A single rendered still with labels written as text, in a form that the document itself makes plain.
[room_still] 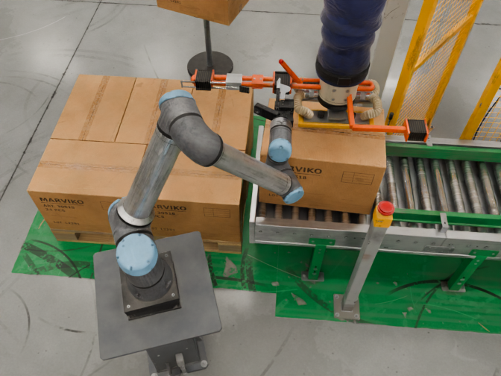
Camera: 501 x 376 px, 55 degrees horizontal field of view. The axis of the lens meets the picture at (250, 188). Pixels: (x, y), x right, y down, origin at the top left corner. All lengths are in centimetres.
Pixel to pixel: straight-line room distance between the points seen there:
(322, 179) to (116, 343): 121
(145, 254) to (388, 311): 166
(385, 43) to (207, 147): 201
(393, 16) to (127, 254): 215
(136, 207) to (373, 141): 120
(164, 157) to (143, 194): 21
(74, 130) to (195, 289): 145
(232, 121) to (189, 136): 155
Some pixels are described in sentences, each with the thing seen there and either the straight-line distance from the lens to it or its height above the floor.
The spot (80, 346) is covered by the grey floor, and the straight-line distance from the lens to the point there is 298.
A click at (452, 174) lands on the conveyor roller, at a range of 296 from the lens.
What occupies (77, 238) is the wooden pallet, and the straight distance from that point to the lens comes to 326.
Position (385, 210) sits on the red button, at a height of 104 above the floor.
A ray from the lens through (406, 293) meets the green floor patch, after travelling 309.
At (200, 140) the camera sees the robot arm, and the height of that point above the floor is 160.
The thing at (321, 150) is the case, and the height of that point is 95.
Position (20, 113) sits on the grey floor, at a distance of 426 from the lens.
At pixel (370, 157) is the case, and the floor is 95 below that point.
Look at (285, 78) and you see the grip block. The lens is 217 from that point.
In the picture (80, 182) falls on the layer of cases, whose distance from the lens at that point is 286.
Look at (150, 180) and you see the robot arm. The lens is 173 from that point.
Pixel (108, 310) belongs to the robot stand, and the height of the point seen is 75.
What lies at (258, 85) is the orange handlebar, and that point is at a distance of 216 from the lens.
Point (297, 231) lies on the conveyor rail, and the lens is 252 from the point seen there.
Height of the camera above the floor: 268
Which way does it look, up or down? 53 degrees down
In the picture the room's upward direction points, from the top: straight up
